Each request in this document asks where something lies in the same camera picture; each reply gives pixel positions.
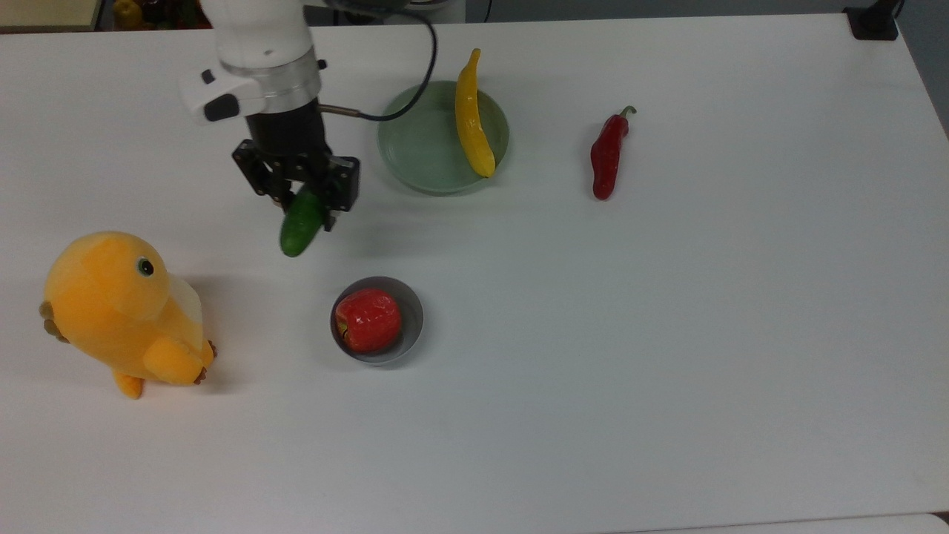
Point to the orange plush toy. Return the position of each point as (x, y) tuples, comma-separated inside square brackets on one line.
[(118, 311)]

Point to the yellow banana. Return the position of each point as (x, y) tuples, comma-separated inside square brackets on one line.
[(471, 122)]

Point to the wooden board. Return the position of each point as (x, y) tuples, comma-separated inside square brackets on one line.
[(46, 13)]

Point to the yellow background object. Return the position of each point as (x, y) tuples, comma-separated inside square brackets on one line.
[(127, 12)]

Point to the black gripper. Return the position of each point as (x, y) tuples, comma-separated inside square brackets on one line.
[(288, 137)]

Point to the green cucumber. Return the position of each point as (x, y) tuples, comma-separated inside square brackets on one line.
[(300, 226)]

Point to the pale green plate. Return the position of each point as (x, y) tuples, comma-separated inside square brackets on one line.
[(419, 144)]

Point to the red chili pepper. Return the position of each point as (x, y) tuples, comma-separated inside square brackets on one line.
[(606, 159)]

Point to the red apple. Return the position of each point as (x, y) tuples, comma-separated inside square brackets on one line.
[(368, 320)]

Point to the black table clamp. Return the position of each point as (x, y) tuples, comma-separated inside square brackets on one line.
[(873, 21)]

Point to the small grey bowl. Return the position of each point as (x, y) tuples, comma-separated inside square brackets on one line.
[(411, 319)]

